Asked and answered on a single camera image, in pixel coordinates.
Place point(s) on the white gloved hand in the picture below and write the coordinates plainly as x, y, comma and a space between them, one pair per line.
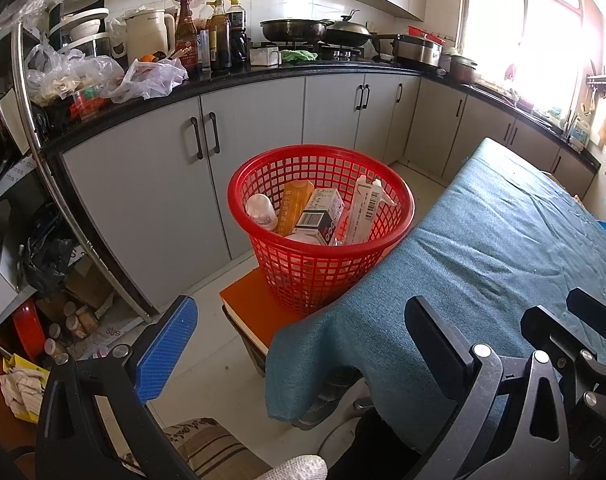
304, 467

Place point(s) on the orange yellow packet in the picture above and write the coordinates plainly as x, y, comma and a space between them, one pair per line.
294, 198

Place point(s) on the blue table cloth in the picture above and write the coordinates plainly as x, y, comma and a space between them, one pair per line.
502, 238

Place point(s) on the dark soy sauce bottle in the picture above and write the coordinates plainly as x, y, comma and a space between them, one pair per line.
238, 35

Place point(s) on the green cloth on counter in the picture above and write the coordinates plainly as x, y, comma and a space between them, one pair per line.
296, 57

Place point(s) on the red plastic basket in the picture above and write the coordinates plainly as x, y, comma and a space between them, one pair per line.
305, 277

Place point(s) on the dark printed carton box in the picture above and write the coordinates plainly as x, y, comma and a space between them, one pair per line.
320, 218

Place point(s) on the red white snack wrapper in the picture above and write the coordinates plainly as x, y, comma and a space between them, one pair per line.
367, 197

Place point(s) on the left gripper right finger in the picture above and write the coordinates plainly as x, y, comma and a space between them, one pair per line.
509, 420

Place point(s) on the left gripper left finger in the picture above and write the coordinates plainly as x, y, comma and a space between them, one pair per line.
73, 442

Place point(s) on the white electric kettle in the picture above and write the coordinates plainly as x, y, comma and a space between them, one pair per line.
147, 32

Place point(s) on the brown sauce bottle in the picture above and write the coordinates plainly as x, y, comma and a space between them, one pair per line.
186, 44

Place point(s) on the steel rice cooker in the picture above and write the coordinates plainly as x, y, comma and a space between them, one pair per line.
409, 49

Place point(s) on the lidded black wok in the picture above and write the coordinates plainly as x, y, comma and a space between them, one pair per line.
345, 32

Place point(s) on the black wok pan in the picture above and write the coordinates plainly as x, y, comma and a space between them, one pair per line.
293, 30

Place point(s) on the white plastic bags on counter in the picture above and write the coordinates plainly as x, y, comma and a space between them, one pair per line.
55, 76

